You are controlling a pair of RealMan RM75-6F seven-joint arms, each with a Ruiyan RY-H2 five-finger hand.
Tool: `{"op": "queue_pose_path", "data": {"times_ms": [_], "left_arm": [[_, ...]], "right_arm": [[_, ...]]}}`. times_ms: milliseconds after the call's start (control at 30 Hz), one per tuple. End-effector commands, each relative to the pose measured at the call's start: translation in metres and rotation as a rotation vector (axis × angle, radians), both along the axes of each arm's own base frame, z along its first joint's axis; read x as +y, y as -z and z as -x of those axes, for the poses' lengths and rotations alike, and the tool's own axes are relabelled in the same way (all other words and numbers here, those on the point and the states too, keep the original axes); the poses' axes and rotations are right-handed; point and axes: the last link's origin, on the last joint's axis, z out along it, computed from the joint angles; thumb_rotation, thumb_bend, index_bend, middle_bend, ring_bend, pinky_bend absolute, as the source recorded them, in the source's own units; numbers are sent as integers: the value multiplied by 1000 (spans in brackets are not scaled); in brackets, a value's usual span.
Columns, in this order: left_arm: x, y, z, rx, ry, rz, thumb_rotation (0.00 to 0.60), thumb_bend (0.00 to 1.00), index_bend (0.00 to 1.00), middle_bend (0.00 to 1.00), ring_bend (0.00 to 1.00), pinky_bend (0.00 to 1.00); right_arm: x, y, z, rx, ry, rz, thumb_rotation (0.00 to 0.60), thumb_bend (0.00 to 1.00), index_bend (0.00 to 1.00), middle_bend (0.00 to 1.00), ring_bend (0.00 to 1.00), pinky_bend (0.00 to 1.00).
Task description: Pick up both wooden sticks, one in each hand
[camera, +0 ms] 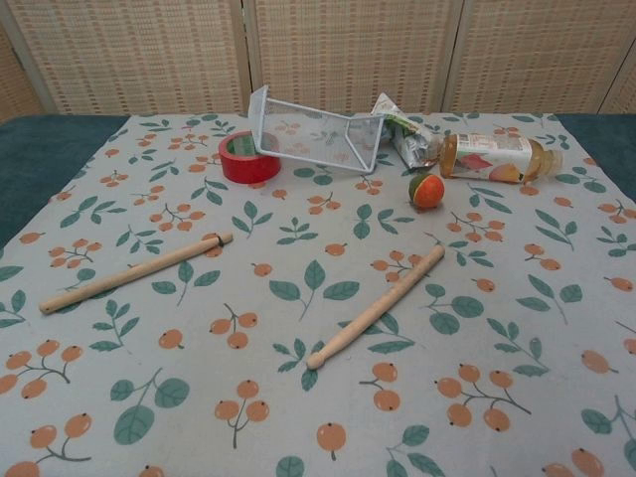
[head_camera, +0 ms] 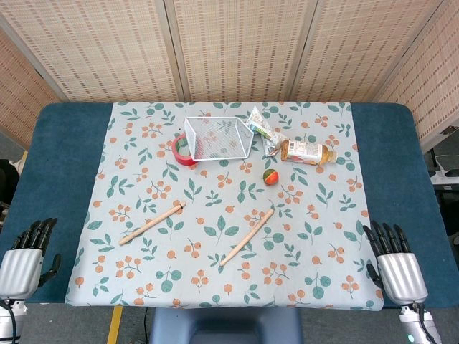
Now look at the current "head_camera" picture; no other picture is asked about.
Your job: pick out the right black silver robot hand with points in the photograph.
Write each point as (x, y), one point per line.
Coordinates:
(401, 276)

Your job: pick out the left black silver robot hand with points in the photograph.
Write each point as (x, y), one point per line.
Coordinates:
(19, 267)

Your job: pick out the wooden stick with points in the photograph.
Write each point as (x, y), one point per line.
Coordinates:
(152, 224)
(247, 238)

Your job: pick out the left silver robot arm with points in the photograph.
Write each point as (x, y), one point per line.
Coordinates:
(6, 324)

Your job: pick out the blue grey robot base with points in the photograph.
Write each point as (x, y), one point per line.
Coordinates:
(222, 328)

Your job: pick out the plastic tea bottle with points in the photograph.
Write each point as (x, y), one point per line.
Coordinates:
(305, 151)

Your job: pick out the orange green ball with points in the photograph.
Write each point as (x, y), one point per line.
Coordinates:
(270, 177)

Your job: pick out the woven folding screen panel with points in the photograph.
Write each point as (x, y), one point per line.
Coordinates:
(240, 46)
(100, 50)
(430, 82)
(25, 96)
(358, 50)

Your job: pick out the small silver snack packet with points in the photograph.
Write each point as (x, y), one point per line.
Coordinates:
(270, 147)

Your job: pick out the red tape roll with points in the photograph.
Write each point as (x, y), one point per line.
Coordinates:
(179, 160)

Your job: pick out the leaf and berry tablecloth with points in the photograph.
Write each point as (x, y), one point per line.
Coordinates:
(215, 200)

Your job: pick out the white green snack packet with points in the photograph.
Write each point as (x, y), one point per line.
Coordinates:
(263, 123)

